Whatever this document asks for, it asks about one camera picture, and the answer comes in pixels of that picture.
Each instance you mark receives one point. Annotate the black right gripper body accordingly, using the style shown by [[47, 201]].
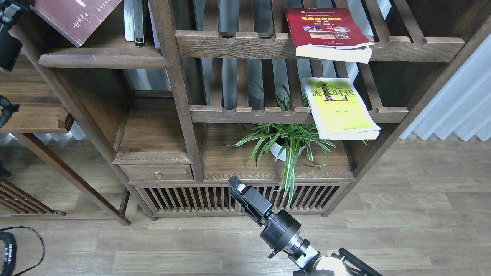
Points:
[[281, 230]]

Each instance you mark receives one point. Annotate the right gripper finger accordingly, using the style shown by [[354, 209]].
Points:
[[237, 187]]

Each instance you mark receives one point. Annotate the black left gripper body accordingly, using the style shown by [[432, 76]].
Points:
[[10, 47]]

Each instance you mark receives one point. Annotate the maroon book white characters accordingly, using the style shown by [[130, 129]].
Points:
[[76, 20]]

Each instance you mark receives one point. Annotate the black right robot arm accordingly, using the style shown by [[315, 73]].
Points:
[[312, 263]]

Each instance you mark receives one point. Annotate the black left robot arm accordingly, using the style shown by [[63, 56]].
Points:
[[7, 238]]

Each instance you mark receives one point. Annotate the red book on shelf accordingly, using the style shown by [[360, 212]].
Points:
[[328, 34]]

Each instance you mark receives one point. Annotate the wooden side table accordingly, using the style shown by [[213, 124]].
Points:
[[40, 111]]

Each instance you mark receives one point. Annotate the white plant pot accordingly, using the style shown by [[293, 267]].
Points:
[[288, 145]]

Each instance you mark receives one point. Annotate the green spider plant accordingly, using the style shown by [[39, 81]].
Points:
[[262, 137]]

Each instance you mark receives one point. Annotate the brass drawer knob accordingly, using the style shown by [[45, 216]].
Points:
[[158, 175]]

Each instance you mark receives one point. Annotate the dark wooden bookshelf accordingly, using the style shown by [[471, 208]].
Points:
[[177, 109]]

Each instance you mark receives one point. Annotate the white upright book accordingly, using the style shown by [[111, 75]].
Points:
[[129, 29]]

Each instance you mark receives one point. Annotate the yellow green book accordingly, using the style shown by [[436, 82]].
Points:
[[338, 110]]

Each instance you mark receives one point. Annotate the dark green upright book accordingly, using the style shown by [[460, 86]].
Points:
[[140, 14]]

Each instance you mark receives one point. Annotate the white curtain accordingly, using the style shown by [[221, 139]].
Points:
[[462, 108]]

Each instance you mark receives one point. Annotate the white book behind post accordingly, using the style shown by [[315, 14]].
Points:
[[156, 41]]

